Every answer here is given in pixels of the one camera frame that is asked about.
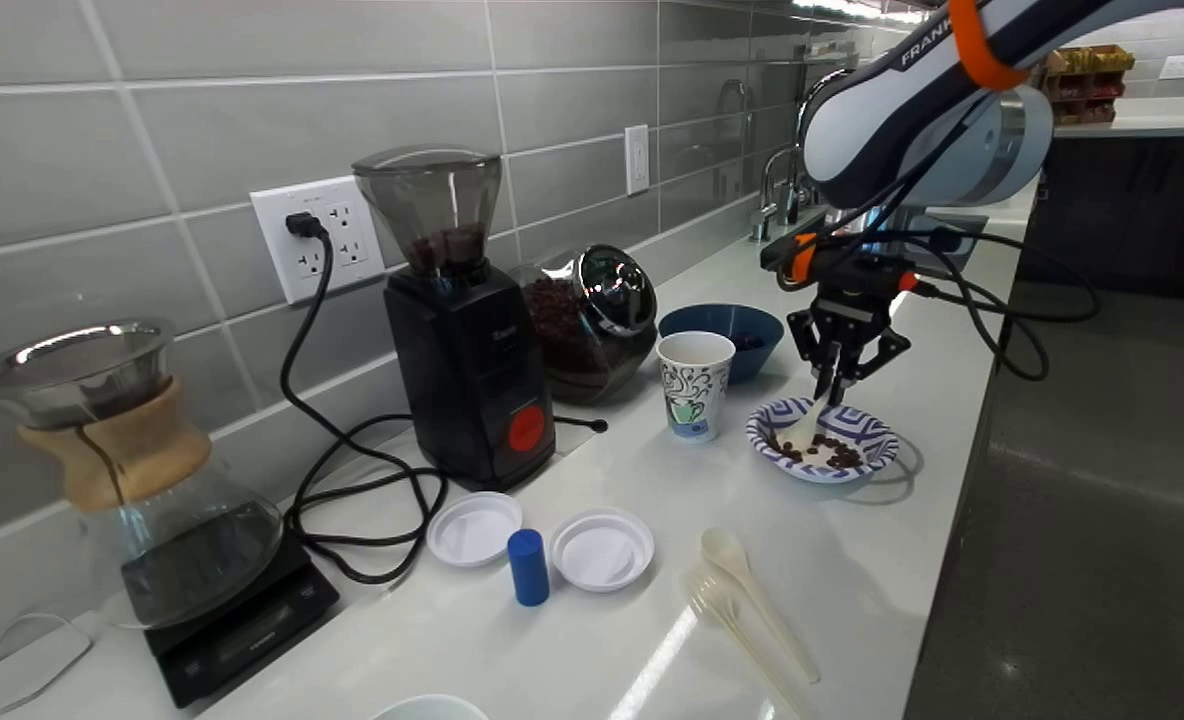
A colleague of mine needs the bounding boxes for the white plastic spoon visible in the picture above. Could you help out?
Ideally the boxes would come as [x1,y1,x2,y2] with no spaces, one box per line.
[772,375,847,460]

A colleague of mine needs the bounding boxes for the small chrome faucet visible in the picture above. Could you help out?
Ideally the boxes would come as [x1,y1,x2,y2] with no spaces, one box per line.
[747,138,811,247]

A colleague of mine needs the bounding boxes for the snack rack with packets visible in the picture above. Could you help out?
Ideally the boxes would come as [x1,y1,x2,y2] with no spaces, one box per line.
[1027,40,1138,130]

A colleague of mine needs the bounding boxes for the glass pour-over coffee carafe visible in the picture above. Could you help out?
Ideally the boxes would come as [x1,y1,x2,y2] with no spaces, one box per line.
[0,316,289,631]

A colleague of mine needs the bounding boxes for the small blue cylinder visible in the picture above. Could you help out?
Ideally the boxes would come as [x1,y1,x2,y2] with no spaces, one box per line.
[503,522,551,613]

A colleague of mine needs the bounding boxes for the cream plastic spoon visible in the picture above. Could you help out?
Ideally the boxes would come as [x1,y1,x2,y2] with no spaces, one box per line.
[696,522,824,690]

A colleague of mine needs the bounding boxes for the white plastic lid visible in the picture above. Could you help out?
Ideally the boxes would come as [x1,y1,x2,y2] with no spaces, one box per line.
[425,488,528,571]
[544,507,661,595]

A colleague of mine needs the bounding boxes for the black coffee grinder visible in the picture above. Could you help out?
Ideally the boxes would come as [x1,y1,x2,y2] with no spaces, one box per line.
[348,142,561,492]

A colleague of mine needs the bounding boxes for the dark cabinet front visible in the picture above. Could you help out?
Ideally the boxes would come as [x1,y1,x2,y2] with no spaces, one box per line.
[1015,130,1184,305]

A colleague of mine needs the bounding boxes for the black orange wrist camera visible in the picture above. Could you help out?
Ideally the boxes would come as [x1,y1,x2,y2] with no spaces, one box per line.
[757,216,838,292]

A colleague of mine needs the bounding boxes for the blue patterned paper bowl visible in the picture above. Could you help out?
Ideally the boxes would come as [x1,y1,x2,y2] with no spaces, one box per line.
[747,393,906,488]

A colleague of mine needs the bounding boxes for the roasted coffee beans pile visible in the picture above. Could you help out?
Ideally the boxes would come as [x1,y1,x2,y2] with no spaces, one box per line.
[775,431,873,474]

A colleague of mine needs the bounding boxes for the white wall switch plate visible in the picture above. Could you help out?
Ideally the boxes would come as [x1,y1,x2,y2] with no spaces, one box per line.
[618,119,656,201]

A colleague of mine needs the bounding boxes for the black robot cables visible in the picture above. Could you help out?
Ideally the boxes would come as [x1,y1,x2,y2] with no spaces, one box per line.
[869,195,1104,382]

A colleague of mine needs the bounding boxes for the white four-socket wall outlet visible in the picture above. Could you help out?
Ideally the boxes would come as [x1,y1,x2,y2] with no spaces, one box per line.
[244,172,392,308]

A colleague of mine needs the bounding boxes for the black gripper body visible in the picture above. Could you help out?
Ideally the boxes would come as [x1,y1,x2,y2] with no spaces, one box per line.
[809,251,921,335]

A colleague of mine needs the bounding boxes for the white cup rim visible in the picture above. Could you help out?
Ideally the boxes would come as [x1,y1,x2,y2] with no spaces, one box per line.
[365,690,488,720]

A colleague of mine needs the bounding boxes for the black digital kitchen scale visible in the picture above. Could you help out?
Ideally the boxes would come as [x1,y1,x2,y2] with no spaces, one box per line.
[114,530,344,712]

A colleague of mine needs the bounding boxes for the patterned white paper cup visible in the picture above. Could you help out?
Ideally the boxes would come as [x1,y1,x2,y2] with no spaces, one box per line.
[651,326,740,440]

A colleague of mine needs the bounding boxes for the cream plastic fork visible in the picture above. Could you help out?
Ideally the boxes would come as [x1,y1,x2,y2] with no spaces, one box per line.
[676,568,809,715]

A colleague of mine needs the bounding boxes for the black power cable with plug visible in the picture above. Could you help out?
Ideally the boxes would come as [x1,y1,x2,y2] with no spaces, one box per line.
[275,209,453,593]

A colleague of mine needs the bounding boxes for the dark blue bowl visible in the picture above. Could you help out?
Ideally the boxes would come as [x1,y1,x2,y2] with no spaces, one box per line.
[656,300,789,388]

